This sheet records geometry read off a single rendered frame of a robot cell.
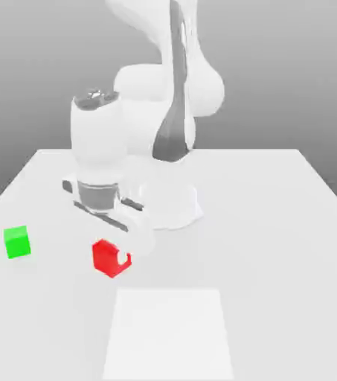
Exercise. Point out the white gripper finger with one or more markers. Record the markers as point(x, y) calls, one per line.
point(123, 257)

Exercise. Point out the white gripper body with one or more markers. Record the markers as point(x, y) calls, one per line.
point(140, 230)

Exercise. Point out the small red cube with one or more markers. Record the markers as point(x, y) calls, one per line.
point(105, 257)

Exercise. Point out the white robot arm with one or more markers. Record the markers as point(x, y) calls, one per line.
point(96, 137)

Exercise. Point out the small green cube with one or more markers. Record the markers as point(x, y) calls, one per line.
point(17, 243)

